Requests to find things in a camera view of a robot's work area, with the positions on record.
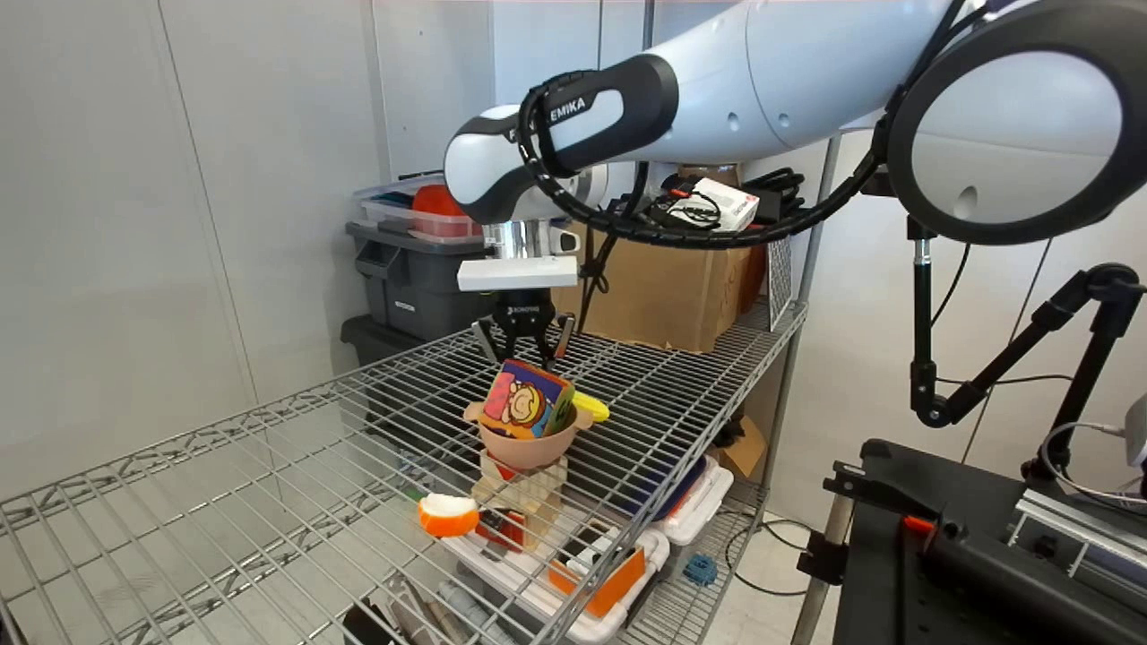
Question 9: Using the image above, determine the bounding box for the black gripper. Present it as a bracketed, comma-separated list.
[474, 288, 578, 367]

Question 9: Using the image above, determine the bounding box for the colourful soft picture cube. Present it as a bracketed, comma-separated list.
[477, 356, 580, 440]

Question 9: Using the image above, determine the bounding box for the yellow toy corn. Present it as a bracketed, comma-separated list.
[566, 387, 611, 429]

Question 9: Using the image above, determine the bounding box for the tan wooden bowl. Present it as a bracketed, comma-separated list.
[461, 398, 589, 476]

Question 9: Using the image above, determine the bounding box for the grey trash bin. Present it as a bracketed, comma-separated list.
[335, 219, 499, 370]

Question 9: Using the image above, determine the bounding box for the large closed cardboard box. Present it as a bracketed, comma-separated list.
[548, 225, 768, 359]

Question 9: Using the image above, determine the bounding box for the clear container with red lid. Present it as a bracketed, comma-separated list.
[351, 177, 483, 249]

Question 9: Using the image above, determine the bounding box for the orange and white cup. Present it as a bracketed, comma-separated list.
[412, 491, 483, 540]

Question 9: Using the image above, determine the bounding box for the white electronic device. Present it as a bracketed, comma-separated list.
[663, 177, 762, 236]

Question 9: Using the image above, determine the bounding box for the white plastic tray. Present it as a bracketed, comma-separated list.
[470, 453, 735, 645]

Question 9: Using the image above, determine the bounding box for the small blue floor object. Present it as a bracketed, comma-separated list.
[682, 553, 724, 593]

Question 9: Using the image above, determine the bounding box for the black equipment cart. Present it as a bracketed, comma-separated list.
[794, 437, 1147, 645]

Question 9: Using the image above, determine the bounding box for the silver wrist camera bar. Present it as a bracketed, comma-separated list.
[455, 255, 584, 294]

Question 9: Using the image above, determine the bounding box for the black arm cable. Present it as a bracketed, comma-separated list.
[512, 66, 900, 255]

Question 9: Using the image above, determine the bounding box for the metal wire shelf rack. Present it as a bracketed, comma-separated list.
[0, 128, 839, 645]

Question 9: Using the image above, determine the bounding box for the black floor cable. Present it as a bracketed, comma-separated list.
[713, 511, 831, 603]

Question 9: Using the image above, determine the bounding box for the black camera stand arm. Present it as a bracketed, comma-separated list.
[902, 219, 1147, 495]

